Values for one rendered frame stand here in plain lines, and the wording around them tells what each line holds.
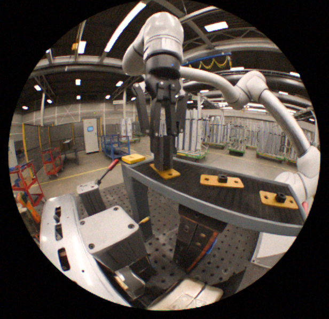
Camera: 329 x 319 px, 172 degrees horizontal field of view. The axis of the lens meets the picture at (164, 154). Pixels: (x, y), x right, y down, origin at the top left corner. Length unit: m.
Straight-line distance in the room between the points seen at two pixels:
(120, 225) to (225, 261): 0.54
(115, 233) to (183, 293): 0.13
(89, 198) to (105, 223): 0.24
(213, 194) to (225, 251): 0.53
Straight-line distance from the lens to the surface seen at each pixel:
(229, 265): 0.63
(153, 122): 0.20
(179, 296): 0.17
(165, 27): 0.29
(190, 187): 0.18
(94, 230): 0.19
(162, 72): 0.22
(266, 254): 0.64
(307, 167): 0.61
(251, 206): 0.17
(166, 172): 0.21
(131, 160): 0.32
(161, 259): 0.58
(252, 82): 0.69
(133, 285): 0.15
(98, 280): 0.29
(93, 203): 0.44
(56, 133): 7.50
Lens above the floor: 1.25
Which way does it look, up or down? 15 degrees down
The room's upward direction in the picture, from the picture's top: straight up
